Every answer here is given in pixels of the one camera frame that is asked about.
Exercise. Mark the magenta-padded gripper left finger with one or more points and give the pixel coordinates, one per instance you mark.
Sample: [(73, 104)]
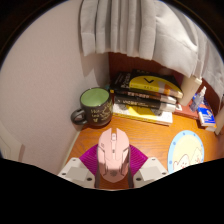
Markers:
[(75, 170)]

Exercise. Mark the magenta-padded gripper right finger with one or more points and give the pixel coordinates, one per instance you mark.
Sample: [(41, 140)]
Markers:
[(150, 170)]

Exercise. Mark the pink computer mouse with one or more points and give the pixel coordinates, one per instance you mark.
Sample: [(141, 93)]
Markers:
[(113, 156)]

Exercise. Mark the round cartoon mouse pad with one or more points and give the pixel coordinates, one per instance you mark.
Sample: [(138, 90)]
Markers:
[(185, 150)]

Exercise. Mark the yellow and white book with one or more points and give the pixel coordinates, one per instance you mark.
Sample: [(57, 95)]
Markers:
[(143, 115)]

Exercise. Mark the dark mug green inside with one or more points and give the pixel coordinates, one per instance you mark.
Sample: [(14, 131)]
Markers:
[(96, 108)]

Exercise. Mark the flat red book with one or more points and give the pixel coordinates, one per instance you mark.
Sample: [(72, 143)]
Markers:
[(186, 111)]

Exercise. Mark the blue book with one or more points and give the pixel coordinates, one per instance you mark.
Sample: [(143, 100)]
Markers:
[(207, 116)]

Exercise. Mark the clear spray bottle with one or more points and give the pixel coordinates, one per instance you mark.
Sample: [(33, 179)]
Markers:
[(197, 100)]

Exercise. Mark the white pleated curtain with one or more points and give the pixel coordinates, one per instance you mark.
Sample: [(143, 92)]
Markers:
[(150, 30)]

